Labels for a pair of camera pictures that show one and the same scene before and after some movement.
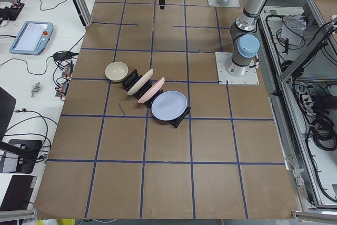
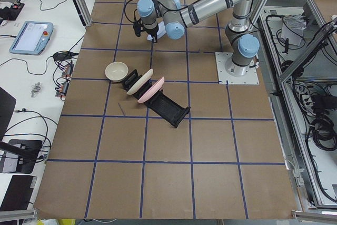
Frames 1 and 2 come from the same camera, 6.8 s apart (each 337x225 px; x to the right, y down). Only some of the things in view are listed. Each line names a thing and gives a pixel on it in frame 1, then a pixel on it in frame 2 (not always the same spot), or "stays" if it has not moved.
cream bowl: [116, 71] stays
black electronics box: [11, 13] stays
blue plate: [169, 105] → [161, 31]
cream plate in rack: [138, 84] stays
